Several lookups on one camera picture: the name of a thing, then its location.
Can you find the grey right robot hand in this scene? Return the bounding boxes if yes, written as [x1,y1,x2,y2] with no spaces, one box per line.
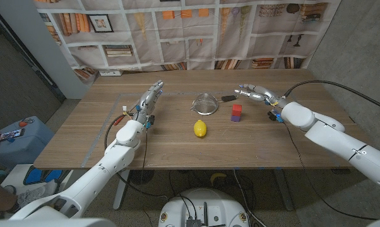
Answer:
[234,83,290,109]

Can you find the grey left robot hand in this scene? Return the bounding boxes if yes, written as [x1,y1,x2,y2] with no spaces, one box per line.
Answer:
[133,79,165,125]

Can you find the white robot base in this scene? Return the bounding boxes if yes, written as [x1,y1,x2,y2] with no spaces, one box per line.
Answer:
[157,188,250,227]

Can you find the yellow toy lemon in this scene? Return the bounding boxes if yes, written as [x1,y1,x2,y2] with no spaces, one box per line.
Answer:
[193,119,208,137]

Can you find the yellow toy banana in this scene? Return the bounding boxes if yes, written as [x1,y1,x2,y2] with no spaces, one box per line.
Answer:
[210,172,228,186]

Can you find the white power strip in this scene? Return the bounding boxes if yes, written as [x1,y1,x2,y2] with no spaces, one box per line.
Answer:
[98,69,124,77]

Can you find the black round fan base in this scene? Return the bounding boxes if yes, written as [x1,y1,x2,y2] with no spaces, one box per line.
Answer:
[128,169,155,186]

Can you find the white table leg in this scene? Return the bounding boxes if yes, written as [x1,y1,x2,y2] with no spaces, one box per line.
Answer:
[273,169,295,211]
[112,169,131,211]

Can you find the blue case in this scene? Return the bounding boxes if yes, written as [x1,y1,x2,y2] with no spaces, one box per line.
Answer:
[0,115,55,168]

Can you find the grey sneaker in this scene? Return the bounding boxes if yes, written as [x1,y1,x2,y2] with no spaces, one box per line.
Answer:
[16,179,60,207]

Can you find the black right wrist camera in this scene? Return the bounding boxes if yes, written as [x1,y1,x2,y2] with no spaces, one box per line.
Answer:
[268,109,285,124]

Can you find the knife with red handle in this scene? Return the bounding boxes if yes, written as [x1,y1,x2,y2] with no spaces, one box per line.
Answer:
[112,100,140,127]

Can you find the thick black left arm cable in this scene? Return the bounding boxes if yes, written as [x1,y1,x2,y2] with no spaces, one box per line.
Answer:
[104,113,169,201]

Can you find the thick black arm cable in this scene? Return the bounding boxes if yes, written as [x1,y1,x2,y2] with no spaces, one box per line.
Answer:
[282,79,380,114]
[104,113,169,201]

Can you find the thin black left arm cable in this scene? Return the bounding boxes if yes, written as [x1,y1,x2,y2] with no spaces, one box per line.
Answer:
[139,127,155,227]

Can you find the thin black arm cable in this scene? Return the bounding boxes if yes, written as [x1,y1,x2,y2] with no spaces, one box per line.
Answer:
[139,127,155,227]
[283,122,379,221]

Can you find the metal sieve black handle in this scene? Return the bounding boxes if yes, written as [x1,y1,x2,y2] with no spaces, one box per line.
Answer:
[190,93,239,116]

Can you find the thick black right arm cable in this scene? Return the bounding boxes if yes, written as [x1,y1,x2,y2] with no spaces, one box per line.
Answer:
[282,79,380,114]

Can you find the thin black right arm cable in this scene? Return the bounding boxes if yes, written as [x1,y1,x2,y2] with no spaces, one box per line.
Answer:
[283,122,379,221]

